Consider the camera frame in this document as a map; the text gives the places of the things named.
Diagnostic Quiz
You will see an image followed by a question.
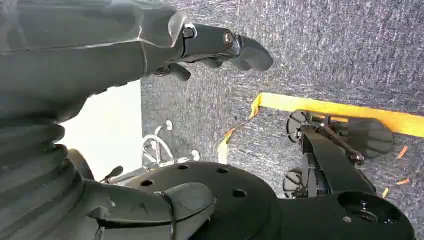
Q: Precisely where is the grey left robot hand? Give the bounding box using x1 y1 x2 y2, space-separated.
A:
0 0 275 240

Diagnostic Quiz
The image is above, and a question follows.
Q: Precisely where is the ribbed grey left arm sleeve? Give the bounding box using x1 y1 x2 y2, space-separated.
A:
0 117 100 240

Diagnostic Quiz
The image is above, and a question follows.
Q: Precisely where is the short yellow floor tape strip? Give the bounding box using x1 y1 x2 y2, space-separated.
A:
216 119 250 166

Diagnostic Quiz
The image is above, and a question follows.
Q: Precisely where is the black robot caster wheel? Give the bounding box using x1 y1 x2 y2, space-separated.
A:
282 168 305 199
286 111 310 144

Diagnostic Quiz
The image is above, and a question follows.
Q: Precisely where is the long yellow floor tape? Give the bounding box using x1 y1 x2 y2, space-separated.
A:
248 92 424 139

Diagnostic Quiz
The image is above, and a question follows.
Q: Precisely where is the black lever handle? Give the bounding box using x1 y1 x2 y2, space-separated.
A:
100 165 124 184

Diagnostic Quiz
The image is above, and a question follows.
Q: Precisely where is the white metal wire frame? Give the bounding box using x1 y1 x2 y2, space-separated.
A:
141 119 201 170

